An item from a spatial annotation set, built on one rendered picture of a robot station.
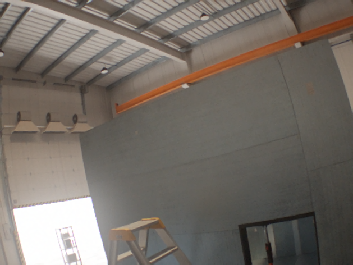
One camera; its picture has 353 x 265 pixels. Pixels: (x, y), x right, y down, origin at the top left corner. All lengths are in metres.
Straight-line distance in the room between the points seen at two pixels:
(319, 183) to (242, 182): 0.57
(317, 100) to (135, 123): 1.52
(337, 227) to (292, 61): 1.15
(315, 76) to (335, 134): 0.40
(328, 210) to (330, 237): 0.19
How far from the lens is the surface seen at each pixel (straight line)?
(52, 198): 11.91
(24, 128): 11.00
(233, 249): 2.16
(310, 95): 1.86
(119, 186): 2.69
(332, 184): 1.86
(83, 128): 12.57
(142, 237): 2.03
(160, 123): 2.32
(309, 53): 1.92
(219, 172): 2.06
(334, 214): 1.91
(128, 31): 10.19
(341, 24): 10.55
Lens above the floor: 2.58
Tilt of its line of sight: 8 degrees up
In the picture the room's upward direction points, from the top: 12 degrees counter-clockwise
